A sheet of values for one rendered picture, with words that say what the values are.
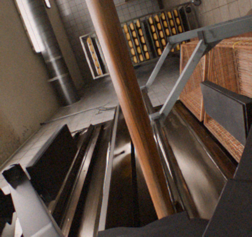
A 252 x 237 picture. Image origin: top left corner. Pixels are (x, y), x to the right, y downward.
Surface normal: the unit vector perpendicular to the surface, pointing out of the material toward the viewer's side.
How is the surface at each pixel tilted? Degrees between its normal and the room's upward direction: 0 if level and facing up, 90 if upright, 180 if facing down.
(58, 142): 180
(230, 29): 90
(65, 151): 180
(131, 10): 90
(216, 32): 90
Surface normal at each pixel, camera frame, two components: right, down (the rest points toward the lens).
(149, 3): 0.00, 0.33
